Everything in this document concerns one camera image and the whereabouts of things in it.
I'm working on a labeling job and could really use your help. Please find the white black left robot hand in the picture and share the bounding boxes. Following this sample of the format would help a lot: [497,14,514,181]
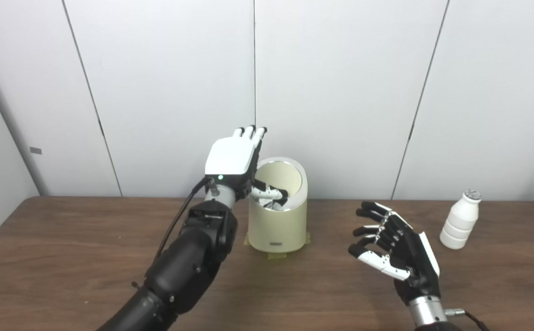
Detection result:
[204,125,289,212]

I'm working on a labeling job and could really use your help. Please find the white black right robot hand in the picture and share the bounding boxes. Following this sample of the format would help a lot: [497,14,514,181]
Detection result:
[348,201,442,306]

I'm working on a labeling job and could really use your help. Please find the small white plastic bottle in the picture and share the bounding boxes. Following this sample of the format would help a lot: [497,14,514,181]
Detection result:
[439,189,482,250]

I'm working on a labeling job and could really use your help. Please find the cream-colored lidded bin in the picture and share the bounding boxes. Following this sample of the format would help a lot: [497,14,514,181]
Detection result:
[247,157,308,253]

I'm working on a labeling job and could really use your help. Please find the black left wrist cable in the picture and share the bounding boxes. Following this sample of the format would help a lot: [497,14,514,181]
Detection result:
[153,177,215,263]

